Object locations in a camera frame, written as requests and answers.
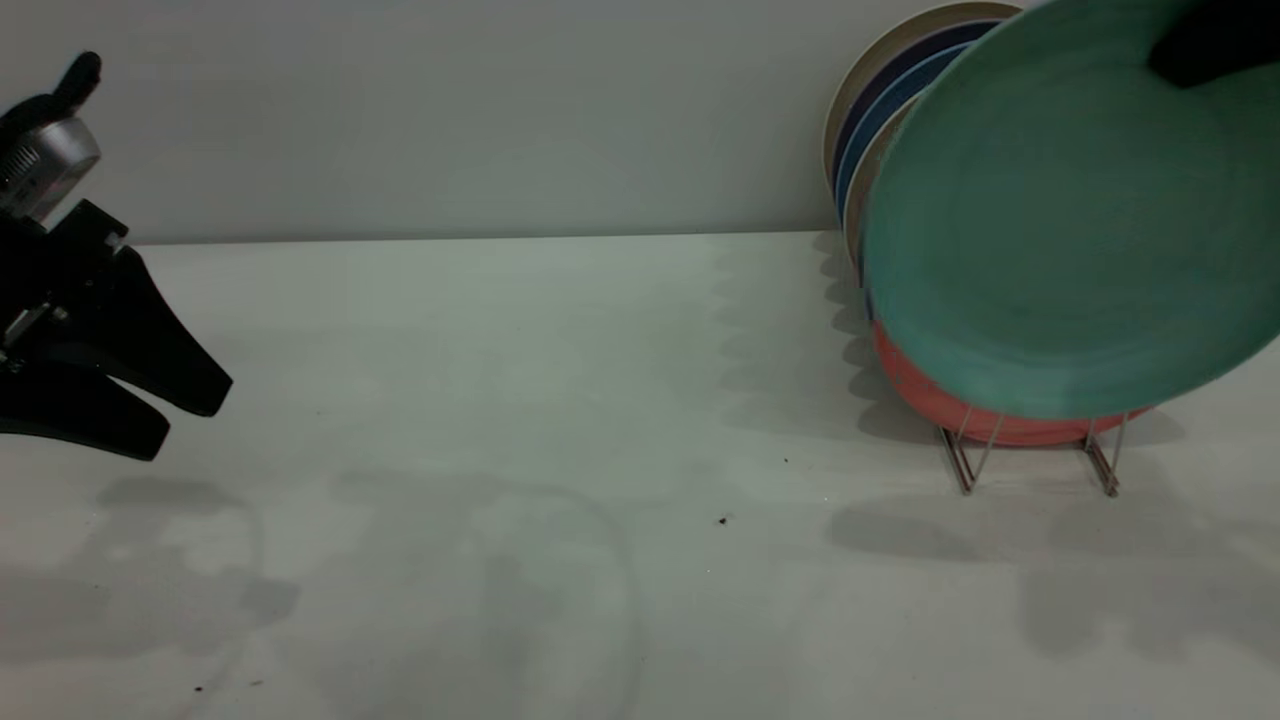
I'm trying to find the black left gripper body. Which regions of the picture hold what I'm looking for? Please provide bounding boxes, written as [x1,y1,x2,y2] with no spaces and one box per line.
[0,200,129,381]

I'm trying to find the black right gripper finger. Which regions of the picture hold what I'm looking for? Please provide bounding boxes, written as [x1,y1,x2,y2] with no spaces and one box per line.
[1147,0,1280,89]

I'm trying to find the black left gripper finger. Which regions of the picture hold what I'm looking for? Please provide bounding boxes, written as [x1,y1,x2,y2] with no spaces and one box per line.
[45,250,234,418]
[0,368,170,462]

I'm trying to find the green plate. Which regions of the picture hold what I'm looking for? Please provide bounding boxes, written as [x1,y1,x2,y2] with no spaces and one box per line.
[862,0,1280,421]

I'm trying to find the dark purple plate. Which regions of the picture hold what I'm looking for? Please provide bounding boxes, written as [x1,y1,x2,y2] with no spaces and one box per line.
[830,20,1001,186]

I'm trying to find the blue plate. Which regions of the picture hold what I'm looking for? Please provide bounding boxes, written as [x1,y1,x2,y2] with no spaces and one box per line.
[836,45,966,216]

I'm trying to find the beige plate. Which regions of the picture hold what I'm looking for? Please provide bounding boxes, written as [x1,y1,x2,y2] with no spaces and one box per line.
[822,2,1023,191]
[845,100,913,266]

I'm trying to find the pink plate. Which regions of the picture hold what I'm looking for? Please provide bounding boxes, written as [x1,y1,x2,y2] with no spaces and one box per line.
[873,322,1151,447]

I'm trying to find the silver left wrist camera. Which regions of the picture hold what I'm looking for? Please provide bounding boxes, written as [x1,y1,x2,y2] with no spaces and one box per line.
[0,118,102,226]

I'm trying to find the black camera cable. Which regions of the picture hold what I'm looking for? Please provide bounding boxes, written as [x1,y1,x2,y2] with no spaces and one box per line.
[0,52,103,136]

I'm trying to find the metal wire plate rack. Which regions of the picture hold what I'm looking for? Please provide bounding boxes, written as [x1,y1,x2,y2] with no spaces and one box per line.
[938,410,1129,498]

